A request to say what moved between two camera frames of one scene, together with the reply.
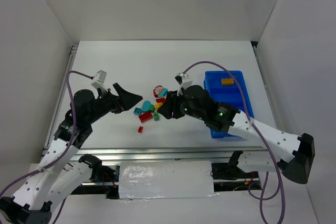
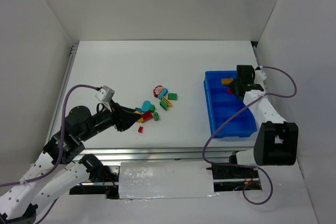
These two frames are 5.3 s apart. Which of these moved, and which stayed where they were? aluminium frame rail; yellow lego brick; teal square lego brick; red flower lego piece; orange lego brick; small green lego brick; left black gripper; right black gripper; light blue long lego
Moved: yellow lego brick; left black gripper; right black gripper
Stayed: light blue long lego; teal square lego brick; small green lego brick; orange lego brick; aluminium frame rail; red flower lego piece
